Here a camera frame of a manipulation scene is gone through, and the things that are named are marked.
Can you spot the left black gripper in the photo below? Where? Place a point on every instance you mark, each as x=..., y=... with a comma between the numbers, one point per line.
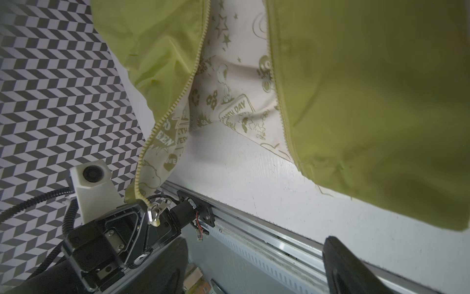
x=102, y=250

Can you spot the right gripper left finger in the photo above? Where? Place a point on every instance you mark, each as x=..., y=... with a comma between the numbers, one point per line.
x=162, y=273

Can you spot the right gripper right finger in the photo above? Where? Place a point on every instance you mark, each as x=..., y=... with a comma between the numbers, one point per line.
x=346, y=274

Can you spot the green jacket with printed lining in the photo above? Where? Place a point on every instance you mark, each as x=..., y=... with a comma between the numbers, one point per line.
x=370, y=99

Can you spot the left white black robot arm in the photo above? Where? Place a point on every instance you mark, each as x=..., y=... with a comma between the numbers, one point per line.
x=60, y=279

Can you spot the silver zipper slider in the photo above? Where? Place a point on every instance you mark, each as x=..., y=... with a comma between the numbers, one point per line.
x=156, y=210

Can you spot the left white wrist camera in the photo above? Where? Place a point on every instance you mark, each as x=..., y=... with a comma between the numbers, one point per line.
x=95, y=192

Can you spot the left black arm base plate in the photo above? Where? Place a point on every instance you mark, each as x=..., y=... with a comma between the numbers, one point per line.
x=191, y=208

